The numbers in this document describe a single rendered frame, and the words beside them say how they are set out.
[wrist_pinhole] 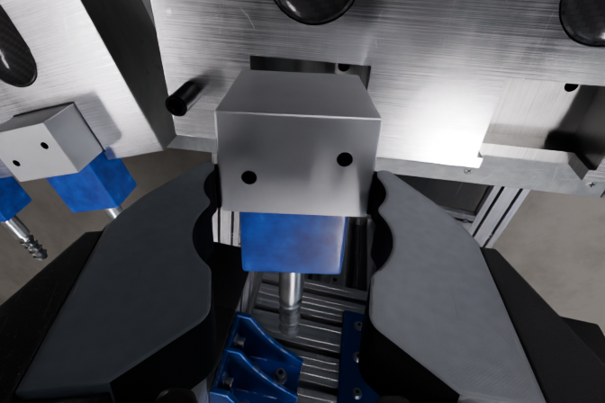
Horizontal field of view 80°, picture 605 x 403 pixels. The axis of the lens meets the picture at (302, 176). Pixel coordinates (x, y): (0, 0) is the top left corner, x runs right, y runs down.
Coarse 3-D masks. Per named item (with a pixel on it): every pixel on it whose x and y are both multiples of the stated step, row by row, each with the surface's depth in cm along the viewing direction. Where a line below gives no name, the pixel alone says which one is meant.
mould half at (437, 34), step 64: (192, 0) 15; (256, 0) 15; (384, 0) 14; (448, 0) 14; (512, 0) 13; (192, 64) 17; (384, 64) 15; (448, 64) 15; (512, 64) 15; (576, 64) 14; (192, 128) 19; (384, 128) 17; (448, 128) 17
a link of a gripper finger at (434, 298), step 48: (384, 192) 11; (384, 240) 9; (432, 240) 9; (384, 288) 7; (432, 288) 7; (480, 288) 7; (384, 336) 6; (432, 336) 6; (480, 336) 6; (384, 384) 7; (432, 384) 6; (480, 384) 6; (528, 384) 6
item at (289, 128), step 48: (240, 96) 12; (288, 96) 12; (336, 96) 12; (240, 144) 11; (288, 144) 11; (336, 144) 11; (240, 192) 12; (288, 192) 12; (336, 192) 12; (240, 240) 15; (288, 240) 15; (336, 240) 15; (288, 288) 17; (288, 336) 19
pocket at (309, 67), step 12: (252, 60) 17; (264, 60) 19; (276, 60) 19; (288, 60) 19; (300, 60) 19; (312, 72) 19; (324, 72) 19; (336, 72) 19; (348, 72) 18; (360, 72) 18
